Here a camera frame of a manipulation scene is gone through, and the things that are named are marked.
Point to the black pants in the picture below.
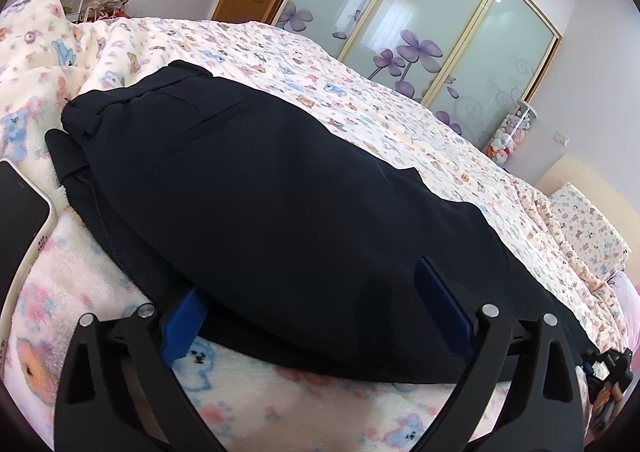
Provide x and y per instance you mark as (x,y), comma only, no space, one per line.
(275,182)

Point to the white wall socket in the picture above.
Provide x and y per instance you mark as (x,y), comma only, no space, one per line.
(562,138)

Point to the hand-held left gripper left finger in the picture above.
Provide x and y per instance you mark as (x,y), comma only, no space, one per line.
(184,324)

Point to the pink pillow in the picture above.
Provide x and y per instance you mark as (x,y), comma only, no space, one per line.
(627,302)

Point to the bear printed fleece blanket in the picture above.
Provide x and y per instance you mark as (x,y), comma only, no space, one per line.
(350,82)

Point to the floral frosted glass wardrobe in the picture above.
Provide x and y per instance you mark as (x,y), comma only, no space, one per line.
(450,7)

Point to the black smartphone cream case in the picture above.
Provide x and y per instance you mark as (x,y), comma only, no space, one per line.
(20,222)

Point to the clear tube of plush toys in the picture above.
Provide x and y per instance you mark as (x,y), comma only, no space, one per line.
(510,137)

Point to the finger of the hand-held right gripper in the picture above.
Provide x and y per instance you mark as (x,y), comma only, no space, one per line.
(607,364)

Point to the pile of pink plush toys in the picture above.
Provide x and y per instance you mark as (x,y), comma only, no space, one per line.
(105,4)

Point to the cream headboard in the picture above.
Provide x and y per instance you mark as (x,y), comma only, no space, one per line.
(600,182)

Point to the bear printed pillow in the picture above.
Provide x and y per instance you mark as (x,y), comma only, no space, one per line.
(585,227)

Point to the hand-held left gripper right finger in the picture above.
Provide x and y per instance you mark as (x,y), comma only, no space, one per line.
(447,304)

